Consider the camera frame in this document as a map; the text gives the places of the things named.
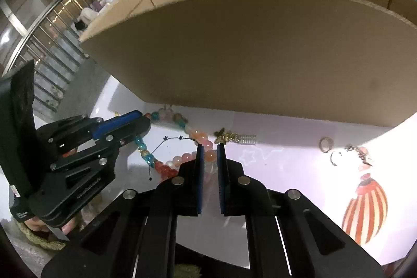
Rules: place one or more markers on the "brown cardboard box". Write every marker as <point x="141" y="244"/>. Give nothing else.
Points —
<point x="260" y="53"/>

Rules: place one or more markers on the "pink printed bed sheet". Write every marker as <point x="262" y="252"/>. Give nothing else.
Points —
<point x="286" y="167"/>

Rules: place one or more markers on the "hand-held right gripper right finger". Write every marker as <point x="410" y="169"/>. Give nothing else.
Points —
<point x="222" y="182"/>

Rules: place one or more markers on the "person's left hand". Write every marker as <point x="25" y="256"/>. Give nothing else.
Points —
<point x="68" y="227"/>

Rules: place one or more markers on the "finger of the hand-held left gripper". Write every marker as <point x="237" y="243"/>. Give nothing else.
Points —
<point x="130" y="133"/>
<point x="120" y="121"/>

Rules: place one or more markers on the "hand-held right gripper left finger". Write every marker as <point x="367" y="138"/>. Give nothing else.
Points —
<point x="200" y="182"/>

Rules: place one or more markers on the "metal stair railing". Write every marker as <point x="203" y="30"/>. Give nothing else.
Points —
<point x="49" y="20"/>

